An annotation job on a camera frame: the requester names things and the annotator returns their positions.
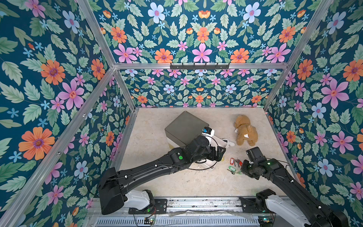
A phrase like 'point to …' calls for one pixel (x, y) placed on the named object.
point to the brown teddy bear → (246, 131)
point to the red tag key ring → (232, 161)
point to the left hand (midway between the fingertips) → (221, 148)
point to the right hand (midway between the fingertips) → (241, 169)
